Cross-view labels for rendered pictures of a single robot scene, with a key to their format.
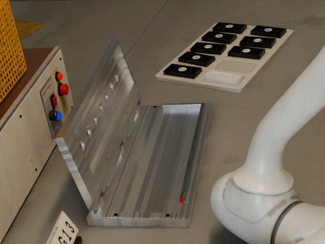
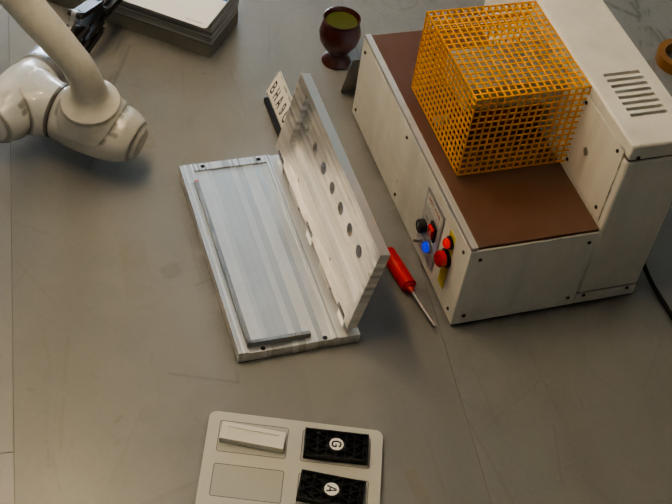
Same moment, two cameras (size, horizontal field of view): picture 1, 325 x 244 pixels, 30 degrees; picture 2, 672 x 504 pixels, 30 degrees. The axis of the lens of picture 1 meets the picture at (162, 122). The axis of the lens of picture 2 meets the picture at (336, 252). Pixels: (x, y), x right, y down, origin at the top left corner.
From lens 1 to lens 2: 2.63 m
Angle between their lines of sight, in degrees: 95
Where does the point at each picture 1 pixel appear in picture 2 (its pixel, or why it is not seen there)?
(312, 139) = (73, 321)
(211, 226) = (156, 179)
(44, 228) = not seen: hidden behind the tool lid
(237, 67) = (241, 479)
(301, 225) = (46, 75)
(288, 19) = not seen: outside the picture
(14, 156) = (389, 133)
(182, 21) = not seen: outside the picture
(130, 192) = (261, 188)
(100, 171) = (291, 161)
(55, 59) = (459, 233)
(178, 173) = (221, 222)
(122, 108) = (331, 245)
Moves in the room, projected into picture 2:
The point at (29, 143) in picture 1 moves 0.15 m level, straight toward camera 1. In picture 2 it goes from (402, 169) to (341, 125)
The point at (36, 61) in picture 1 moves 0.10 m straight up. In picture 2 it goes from (472, 209) to (485, 165)
